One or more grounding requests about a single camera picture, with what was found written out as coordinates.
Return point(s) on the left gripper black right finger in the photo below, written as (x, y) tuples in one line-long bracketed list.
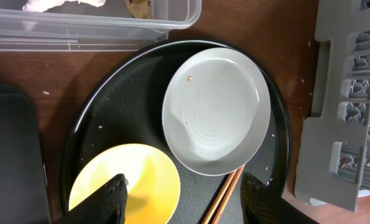
[(260, 205)]

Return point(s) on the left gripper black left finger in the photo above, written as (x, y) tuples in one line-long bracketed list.
[(107, 205)]

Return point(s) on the yellow bowl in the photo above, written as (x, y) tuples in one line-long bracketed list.
[(153, 181)]

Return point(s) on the gold coffee sachet wrapper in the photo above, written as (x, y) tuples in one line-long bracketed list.
[(140, 9)]

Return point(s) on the grey dishwasher rack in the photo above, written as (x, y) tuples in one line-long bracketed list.
[(334, 156)]

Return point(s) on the clear plastic waste bin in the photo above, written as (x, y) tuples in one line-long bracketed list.
[(89, 26)]

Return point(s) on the wooden chopstick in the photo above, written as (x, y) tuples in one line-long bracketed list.
[(221, 207), (218, 198)]

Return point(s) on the black rectangular tray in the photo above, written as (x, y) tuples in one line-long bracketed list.
[(23, 193)]

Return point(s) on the round black serving tray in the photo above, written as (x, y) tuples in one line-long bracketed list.
[(126, 108)]

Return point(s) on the grey ceramic plate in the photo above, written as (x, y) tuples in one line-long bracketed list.
[(216, 111)]

